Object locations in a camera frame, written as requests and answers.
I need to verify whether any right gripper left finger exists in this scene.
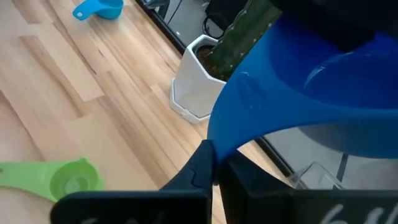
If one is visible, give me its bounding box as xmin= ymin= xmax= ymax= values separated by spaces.
xmin=50 ymin=139 xmax=216 ymax=224

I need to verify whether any green measuring cup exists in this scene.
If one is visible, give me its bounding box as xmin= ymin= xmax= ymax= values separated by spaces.
xmin=0 ymin=157 xmax=105 ymax=203

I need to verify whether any white hexagonal plant pot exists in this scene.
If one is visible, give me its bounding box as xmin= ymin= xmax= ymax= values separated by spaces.
xmin=169 ymin=34 xmax=228 ymax=124

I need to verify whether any green cactus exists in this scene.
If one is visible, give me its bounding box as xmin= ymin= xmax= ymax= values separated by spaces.
xmin=205 ymin=0 xmax=282 ymax=82

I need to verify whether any light blue measuring cup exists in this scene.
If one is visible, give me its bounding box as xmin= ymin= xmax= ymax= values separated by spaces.
xmin=72 ymin=0 xmax=124 ymax=22

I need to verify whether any coiled black cable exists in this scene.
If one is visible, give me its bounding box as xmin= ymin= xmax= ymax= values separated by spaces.
xmin=201 ymin=12 xmax=226 ymax=40

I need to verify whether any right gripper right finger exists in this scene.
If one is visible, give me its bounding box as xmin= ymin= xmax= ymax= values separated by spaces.
xmin=217 ymin=151 xmax=398 ymax=224

